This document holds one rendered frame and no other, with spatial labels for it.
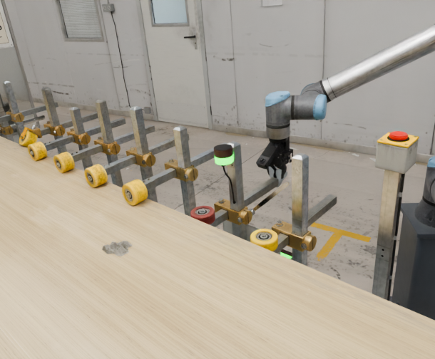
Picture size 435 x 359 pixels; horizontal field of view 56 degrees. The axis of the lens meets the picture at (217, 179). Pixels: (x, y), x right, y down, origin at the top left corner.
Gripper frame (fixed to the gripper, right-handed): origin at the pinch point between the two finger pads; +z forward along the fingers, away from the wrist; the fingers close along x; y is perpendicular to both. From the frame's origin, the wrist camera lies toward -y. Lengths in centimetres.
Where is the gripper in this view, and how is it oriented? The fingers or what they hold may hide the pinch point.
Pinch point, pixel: (276, 184)
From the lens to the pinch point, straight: 165.9
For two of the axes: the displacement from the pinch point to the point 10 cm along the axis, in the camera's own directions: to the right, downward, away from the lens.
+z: 0.8, 9.0, 4.3
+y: 6.7, -3.7, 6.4
